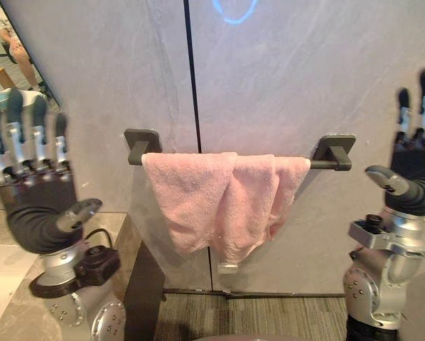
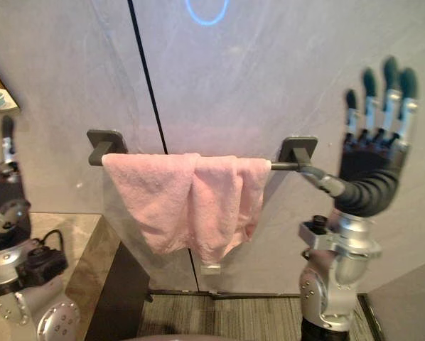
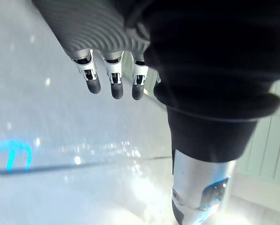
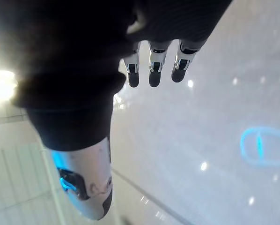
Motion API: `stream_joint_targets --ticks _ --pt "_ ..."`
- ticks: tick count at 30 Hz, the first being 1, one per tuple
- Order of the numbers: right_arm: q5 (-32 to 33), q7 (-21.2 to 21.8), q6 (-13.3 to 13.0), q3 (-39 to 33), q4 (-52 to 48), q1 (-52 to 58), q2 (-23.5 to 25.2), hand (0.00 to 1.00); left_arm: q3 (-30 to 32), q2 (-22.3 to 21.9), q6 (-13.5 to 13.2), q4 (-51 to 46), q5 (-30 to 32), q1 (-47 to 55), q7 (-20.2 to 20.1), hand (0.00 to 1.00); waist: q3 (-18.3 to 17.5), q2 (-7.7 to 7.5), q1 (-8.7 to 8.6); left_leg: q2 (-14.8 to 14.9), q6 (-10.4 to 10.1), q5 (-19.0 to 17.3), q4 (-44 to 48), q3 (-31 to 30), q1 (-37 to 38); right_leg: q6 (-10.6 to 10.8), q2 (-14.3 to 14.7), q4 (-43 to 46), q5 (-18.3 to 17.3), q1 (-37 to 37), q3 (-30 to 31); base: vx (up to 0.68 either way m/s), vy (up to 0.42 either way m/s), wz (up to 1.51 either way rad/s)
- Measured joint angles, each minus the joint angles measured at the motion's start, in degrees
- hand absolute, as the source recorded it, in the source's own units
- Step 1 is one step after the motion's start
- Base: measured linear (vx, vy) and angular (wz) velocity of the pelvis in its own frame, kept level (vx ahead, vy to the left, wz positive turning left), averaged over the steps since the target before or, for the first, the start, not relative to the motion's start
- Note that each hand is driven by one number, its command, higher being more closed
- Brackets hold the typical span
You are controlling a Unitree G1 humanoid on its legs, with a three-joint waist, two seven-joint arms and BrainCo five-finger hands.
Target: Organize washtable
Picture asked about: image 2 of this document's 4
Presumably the dark grey towel rail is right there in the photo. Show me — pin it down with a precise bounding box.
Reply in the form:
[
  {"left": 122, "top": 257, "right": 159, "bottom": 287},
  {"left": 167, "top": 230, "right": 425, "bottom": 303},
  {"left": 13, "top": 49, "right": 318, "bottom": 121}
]
[{"left": 86, "top": 129, "right": 319, "bottom": 173}]

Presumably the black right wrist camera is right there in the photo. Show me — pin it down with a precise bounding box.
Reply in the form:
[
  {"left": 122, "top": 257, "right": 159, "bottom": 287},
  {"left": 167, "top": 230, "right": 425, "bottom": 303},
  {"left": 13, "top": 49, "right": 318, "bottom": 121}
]
[{"left": 298, "top": 214, "right": 337, "bottom": 250}]

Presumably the pink towel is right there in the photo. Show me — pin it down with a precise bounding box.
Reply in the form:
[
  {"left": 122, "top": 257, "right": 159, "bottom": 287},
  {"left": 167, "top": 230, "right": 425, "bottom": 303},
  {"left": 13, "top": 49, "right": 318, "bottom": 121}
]
[{"left": 101, "top": 152, "right": 272, "bottom": 260}]

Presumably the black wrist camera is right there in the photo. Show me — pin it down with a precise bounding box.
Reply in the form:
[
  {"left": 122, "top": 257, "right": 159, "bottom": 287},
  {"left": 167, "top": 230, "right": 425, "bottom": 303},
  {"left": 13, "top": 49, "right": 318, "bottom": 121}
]
[
  {"left": 298, "top": 214, "right": 337, "bottom": 250},
  {"left": 16, "top": 247, "right": 69, "bottom": 289}
]

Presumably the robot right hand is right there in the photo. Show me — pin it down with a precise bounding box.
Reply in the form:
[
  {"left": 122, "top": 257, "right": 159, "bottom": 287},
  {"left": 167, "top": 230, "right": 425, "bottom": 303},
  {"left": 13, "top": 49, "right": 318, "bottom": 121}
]
[{"left": 301, "top": 55, "right": 420, "bottom": 218}]

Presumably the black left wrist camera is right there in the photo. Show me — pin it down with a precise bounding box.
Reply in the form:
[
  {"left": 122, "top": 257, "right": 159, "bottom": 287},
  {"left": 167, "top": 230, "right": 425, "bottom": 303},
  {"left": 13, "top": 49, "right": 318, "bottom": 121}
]
[{"left": 16, "top": 247, "right": 69, "bottom": 289}]

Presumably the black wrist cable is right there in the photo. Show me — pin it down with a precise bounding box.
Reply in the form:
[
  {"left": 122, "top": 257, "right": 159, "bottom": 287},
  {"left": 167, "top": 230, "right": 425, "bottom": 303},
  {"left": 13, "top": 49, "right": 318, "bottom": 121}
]
[{"left": 34, "top": 229, "right": 65, "bottom": 251}]

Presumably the marble top dark vanity counter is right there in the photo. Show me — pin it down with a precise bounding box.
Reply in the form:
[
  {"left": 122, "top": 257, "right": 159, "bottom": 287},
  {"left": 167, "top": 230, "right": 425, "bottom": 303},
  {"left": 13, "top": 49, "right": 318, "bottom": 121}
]
[{"left": 30, "top": 212, "right": 154, "bottom": 341}]

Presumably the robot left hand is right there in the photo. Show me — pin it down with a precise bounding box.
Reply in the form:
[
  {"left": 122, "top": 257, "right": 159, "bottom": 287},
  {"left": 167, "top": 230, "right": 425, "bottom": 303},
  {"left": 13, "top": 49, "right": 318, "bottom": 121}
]
[{"left": 0, "top": 102, "right": 33, "bottom": 254}]

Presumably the wooden shelf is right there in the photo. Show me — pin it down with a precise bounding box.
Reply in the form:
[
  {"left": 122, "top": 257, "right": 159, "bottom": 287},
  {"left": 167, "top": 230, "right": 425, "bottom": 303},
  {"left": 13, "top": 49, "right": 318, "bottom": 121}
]
[{"left": 0, "top": 58, "right": 23, "bottom": 115}]

